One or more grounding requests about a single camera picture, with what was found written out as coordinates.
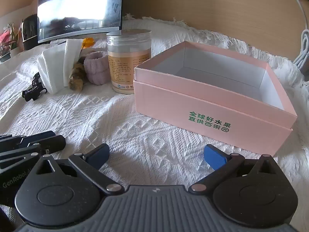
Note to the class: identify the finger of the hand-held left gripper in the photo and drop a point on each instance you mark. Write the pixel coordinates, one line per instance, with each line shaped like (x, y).
(48, 143)
(36, 135)

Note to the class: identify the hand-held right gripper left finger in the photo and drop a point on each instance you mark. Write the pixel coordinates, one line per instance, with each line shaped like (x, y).
(99, 155)

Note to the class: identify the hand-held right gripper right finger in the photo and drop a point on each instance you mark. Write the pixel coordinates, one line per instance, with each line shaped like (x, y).
(214, 157)

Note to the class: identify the brown furry pendant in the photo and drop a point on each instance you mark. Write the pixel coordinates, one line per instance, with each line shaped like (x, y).
(76, 76)

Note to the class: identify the white woven blanket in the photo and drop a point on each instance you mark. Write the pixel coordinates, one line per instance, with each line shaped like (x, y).
(96, 116)

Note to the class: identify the black hair claw clip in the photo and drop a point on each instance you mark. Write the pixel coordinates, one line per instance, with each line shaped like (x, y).
(32, 91)

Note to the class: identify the pink cardboard box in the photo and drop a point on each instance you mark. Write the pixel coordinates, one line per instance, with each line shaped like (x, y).
(193, 106)

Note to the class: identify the clear plastic jar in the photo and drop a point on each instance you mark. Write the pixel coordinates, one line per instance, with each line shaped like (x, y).
(125, 60)

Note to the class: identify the pink flower plant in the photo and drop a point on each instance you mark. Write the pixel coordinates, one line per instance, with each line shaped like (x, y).
(9, 37)

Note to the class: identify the black round speaker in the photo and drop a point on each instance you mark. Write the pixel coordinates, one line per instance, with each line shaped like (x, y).
(30, 32)

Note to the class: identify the orange plastic ornament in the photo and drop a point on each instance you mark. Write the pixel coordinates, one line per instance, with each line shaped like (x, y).
(88, 42)

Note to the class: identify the curved black monitor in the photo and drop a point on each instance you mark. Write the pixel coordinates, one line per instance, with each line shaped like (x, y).
(79, 7)

